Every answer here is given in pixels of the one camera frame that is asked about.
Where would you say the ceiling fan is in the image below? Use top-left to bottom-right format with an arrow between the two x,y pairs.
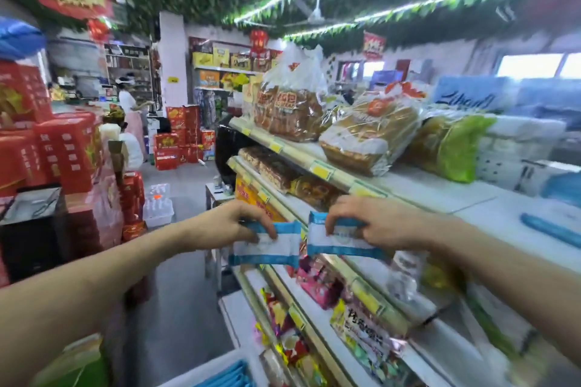
271,0 -> 337,25

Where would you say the red hanging ornament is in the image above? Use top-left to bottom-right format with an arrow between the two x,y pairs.
249,29 -> 270,57

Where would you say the white box of blue packets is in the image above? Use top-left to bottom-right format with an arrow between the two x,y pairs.
158,348 -> 260,387

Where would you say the red lantern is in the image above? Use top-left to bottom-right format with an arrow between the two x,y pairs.
87,18 -> 112,44

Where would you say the stack of small red boxes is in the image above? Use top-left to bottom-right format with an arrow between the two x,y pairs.
120,171 -> 149,243

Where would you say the clear plastic storage bin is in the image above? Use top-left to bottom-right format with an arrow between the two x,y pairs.
143,183 -> 176,229

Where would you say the person's left forearm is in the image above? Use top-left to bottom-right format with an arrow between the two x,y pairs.
0,214 -> 200,376

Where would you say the light blue tissue pack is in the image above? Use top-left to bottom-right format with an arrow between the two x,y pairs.
431,76 -> 514,114

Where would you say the pile of red yellow snacks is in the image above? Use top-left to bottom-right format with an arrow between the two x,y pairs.
254,287 -> 330,387

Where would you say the wide clear bag of bread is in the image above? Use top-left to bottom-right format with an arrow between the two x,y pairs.
319,82 -> 426,177

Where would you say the blue canopy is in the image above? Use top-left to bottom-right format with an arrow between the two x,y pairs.
0,18 -> 47,62

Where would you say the person's left hand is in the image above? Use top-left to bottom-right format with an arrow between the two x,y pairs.
188,199 -> 278,248

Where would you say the brown pastry packet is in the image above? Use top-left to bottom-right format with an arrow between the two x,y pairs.
238,146 -> 274,171
259,157 -> 301,193
290,175 -> 342,211

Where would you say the pink snack packet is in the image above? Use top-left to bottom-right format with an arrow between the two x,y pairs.
297,255 -> 346,311

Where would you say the green carton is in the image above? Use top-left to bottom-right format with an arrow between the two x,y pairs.
31,334 -> 110,387

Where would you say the blue and white packet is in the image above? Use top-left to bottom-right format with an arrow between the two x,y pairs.
306,211 -> 387,261
228,220 -> 303,270

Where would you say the blue stick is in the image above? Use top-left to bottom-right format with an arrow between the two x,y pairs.
520,213 -> 581,250

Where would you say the tall clear bag of bread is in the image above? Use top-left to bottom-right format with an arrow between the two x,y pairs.
252,44 -> 328,143

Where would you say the wall shelf with yellow boxes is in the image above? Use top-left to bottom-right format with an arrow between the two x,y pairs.
190,37 -> 283,93

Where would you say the clear plastic packet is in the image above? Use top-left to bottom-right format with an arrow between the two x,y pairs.
386,250 -> 460,307

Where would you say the green and yellow packet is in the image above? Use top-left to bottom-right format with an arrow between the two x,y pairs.
403,112 -> 498,184

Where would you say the window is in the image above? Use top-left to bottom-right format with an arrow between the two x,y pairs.
497,52 -> 581,80

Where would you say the person's right hand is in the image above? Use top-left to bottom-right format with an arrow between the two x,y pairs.
325,195 -> 439,257

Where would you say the yellow and orange box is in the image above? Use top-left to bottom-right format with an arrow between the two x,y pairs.
234,175 -> 274,220

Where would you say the white toilet paper pack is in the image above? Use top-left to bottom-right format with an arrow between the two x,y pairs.
476,116 -> 568,195

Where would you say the white metal store shelf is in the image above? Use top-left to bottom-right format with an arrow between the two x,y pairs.
218,117 -> 581,387

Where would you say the pile of red gift cartons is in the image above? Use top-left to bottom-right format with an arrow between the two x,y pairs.
153,105 -> 217,171

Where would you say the red hanging sign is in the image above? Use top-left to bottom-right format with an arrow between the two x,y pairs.
362,31 -> 387,60

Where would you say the white snack packet black print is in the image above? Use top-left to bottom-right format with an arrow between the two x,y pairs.
330,298 -> 410,375

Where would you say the person's right forearm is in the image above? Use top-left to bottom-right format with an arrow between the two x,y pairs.
427,218 -> 581,358

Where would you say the stack of large red boxes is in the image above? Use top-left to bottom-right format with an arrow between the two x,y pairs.
0,59 -> 106,196

